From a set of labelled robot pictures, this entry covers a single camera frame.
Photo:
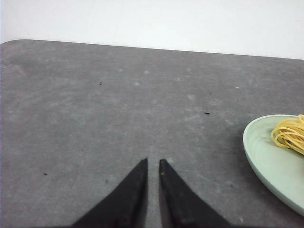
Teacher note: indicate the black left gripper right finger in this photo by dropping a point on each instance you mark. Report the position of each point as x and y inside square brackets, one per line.
[180, 206]

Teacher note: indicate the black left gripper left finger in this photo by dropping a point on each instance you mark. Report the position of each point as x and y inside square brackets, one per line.
[123, 206]

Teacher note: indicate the yellow vermicelli noodle bundle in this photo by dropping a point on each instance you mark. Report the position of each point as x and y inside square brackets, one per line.
[289, 134]

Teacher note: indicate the green shallow plate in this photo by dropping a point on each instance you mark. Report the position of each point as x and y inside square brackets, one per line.
[281, 170]

